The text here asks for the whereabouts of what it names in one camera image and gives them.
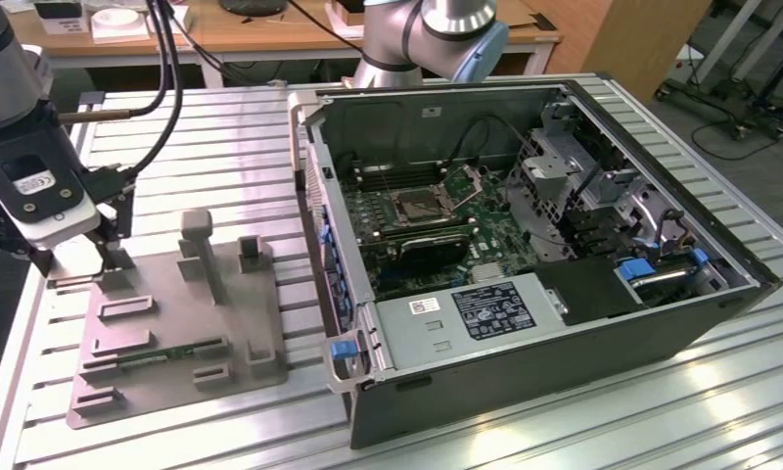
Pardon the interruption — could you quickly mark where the silver square CPU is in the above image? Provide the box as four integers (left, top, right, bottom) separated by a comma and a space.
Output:
47, 273, 104, 290

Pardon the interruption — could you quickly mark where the CPU socket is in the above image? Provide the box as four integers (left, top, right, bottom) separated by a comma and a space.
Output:
391, 188, 459, 229

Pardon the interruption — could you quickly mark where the black RAM slot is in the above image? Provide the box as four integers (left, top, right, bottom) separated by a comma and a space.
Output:
352, 163, 444, 173
353, 168, 445, 179
357, 179, 448, 191
356, 173, 447, 184

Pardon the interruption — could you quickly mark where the grey plastic parts rack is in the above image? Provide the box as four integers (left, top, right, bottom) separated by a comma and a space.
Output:
64, 208, 295, 432

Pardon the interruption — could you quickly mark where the green RAM stick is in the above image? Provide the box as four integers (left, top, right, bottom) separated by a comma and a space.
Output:
116, 342, 201, 368

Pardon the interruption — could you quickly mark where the white box with black top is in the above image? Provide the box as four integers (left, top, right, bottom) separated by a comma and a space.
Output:
35, 0, 87, 35

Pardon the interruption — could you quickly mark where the white round dish stand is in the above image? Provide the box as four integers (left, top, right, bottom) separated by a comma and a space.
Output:
91, 7, 152, 45

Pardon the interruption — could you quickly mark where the white box with print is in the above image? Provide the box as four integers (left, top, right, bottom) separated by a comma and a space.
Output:
147, 2, 195, 35

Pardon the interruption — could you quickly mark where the black round monitor foot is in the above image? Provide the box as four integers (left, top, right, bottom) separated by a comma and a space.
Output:
220, 0, 289, 15

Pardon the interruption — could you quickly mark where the graphics card with black cooler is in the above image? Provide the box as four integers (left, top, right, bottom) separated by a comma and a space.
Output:
364, 224, 473, 269

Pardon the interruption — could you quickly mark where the grey power supply unit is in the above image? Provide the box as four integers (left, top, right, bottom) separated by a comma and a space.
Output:
371, 272, 569, 371

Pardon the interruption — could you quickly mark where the metal socket cover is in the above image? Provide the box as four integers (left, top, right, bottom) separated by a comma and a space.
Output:
439, 164, 492, 210

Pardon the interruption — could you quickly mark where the green motherboard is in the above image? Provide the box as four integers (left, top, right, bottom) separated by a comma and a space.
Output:
339, 161, 544, 300

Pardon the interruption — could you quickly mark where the silver chipset heatsink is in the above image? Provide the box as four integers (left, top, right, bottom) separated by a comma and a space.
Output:
473, 261, 532, 284

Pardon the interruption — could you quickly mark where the black open PC case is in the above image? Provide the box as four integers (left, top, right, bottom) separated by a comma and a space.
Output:
287, 77, 783, 450

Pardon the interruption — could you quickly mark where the silver metal drive cage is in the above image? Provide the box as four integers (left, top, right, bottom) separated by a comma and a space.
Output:
505, 95, 668, 265

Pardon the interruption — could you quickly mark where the black plastic shroud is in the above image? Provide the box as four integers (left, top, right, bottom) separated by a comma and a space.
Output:
535, 257, 648, 327

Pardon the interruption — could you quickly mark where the wooden desk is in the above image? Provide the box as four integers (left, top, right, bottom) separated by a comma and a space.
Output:
6, 0, 567, 89

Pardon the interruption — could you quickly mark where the large blue disk clip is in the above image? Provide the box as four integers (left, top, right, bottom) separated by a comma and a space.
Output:
617, 258, 659, 286

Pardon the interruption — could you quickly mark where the wooden cabinet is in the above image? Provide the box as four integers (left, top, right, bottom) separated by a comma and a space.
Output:
580, 0, 713, 92

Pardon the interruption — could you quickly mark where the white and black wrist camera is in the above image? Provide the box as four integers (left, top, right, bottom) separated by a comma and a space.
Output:
0, 144, 103, 250

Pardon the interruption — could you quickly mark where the black camera cable with connector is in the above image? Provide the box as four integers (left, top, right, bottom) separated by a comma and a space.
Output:
81, 0, 184, 202

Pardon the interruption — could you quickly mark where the black looped cable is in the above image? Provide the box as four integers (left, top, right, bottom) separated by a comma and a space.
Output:
449, 115, 531, 163

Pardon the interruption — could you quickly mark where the white metal frame trolley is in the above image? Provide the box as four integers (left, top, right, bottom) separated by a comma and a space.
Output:
656, 0, 783, 143

